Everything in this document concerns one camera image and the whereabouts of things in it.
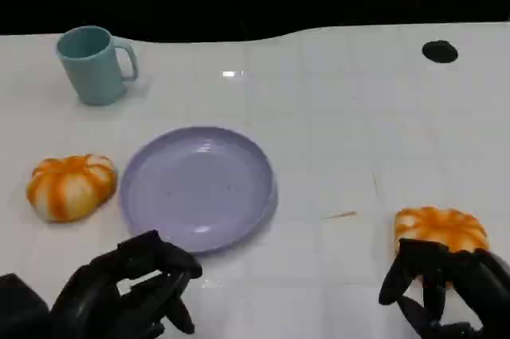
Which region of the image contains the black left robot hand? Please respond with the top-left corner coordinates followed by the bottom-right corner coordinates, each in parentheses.
top-left (49, 229), bottom-right (204, 339)

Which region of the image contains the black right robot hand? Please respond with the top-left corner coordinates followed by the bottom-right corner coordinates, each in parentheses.
top-left (378, 238), bottom-right (510, 339)

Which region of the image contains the orange and white bread roll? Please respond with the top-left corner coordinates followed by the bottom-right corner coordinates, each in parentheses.
top-left (394, 206), bottom-right (490, 290)
top-left (25, 153), bottom-right (119, 223)

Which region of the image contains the lilac plate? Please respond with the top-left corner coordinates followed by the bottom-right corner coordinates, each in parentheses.
top-left (120, 126), bottom-right (279, 254)

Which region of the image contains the pale green mug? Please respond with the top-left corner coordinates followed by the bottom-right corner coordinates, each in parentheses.
top-left (55, 25), bottom-right (139, 107)

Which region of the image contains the black round table grommet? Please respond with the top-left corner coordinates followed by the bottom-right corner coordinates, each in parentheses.
top-left (422, 40), bottom-right (459, 64)

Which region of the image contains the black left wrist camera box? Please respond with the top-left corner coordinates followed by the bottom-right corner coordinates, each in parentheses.
top-left (0, 273), bottom-right (52, 339)

